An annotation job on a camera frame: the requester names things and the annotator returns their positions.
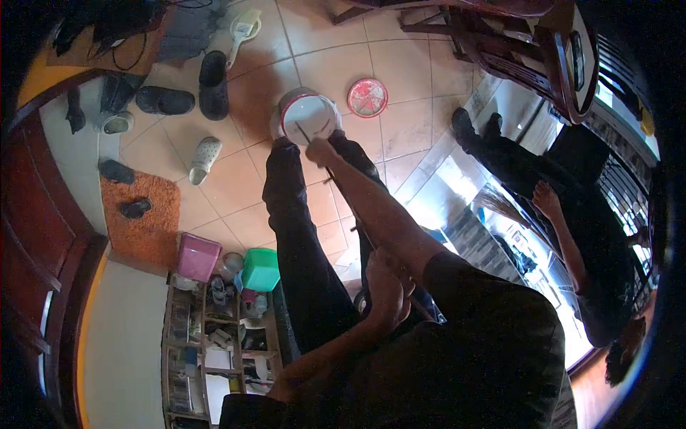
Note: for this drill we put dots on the person's right hand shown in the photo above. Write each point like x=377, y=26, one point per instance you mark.
x=320, y=153

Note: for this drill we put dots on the person's left hand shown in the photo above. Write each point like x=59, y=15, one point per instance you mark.
x=385, y=292

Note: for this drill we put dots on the person's right fingers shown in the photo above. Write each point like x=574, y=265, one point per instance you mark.
x=315, y=152

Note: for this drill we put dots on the person's left fingers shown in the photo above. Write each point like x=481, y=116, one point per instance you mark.
x=402, y=280

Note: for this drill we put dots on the long thin wooden stick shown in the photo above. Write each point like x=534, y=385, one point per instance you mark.
x=303, y=132

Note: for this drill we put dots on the white paint bucket red rim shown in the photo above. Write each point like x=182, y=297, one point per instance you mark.
x=310, y=111

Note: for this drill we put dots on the red round bucket lid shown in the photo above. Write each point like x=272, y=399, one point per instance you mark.
x=367, y=98

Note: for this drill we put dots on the person's legs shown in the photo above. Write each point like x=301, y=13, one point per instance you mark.
x=295, y=241

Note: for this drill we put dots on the white clog shoe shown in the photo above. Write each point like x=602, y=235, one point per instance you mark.
x=205, y=160

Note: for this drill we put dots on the person's body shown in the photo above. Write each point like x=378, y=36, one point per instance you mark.
x=482, y=364

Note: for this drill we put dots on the straw broom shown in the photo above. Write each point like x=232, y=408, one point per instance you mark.
x=496, y=204

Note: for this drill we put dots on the black clog shoe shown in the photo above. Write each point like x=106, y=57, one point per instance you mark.
x=213, y=86
x=165, y=101

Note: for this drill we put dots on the green plastic bin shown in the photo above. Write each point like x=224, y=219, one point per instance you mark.
x=261, y=271

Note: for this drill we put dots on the white hand brush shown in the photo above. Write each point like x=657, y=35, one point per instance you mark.
x=244, y=29

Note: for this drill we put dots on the pink plastic bin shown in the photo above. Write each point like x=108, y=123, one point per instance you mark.
x=198, y=258

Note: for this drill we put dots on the grey floor mat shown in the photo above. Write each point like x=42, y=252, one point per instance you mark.
x=187, y=29

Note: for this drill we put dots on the orange floor mat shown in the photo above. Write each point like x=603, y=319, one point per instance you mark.
x=147, y=236

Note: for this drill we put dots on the black slipper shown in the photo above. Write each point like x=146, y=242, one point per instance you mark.
x=116, y=171
x=135, y=208

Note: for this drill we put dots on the wooden shoe rack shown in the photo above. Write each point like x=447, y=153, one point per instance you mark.
x=203, y=343

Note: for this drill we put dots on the dark wooden chair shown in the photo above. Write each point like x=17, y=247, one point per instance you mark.
x=514, y=56

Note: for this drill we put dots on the window with metal grille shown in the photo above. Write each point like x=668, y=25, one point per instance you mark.
x=621, y=182

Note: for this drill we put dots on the dark wooden door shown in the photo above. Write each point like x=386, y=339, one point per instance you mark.
x=37, y=225

